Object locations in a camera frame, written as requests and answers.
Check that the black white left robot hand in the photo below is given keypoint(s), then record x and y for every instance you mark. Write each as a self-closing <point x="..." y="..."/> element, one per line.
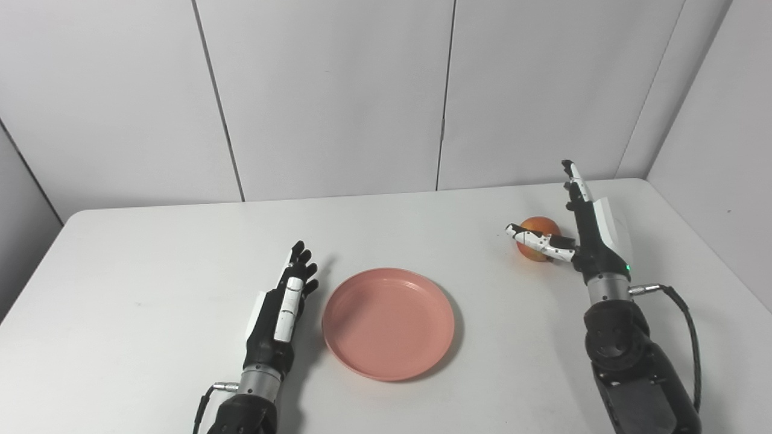
<point x="265" y="337"/>

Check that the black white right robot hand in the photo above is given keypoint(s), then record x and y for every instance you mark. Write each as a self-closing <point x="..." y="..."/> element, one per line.
<point x="594" y="241"/>

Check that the red yellow pomegranate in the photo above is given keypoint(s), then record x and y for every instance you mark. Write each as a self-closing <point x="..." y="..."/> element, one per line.
<point x="540" y="224"/>

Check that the pink round plate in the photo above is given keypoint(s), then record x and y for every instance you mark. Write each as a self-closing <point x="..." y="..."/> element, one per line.
<point x="389" y="325"/>

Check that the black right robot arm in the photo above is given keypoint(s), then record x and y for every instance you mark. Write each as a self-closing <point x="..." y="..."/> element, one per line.
<point x="633" y="367"/>

